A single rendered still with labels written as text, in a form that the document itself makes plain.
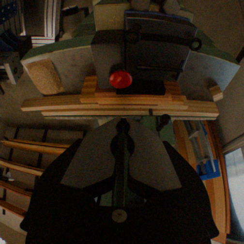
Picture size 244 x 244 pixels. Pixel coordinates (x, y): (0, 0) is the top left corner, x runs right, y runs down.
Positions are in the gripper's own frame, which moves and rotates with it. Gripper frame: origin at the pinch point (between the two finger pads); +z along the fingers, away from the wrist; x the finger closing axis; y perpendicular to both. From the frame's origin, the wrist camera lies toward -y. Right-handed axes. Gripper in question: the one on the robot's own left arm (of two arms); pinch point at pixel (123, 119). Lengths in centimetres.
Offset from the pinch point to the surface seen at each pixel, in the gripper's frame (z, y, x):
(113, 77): 5.4, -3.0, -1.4
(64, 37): 109, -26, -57
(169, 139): 9.1, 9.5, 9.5
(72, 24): 42, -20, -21
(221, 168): 60, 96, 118
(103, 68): 6.5, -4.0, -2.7
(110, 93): 14.1, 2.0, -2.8
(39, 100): 22.9, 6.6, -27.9
